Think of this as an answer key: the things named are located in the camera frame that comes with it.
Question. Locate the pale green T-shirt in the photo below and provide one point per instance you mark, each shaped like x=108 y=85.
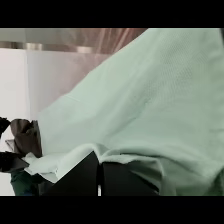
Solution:
x=153 y=100

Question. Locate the dark green garment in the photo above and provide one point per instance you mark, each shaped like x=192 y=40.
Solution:
x=23 y=185

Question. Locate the silver frame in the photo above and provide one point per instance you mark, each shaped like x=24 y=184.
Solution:
x=50 y=46

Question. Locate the brown garment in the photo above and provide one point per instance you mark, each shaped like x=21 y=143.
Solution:
x=28 y=136

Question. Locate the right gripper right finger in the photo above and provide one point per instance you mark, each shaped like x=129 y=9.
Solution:
x=123 y=181

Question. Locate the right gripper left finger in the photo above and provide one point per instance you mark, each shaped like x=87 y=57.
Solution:
x=85 y=176

